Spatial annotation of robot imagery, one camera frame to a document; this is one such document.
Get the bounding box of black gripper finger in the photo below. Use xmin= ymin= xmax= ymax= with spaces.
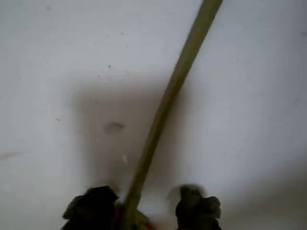
xmin=174 ymin=184 xmax=223 ymax=230
xmin=61 ymin=184 xmax=120 ymax=230

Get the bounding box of red rose with green stem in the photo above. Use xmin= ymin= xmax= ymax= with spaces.
xmin=114 ymin=0 xmax=224 ymax=230

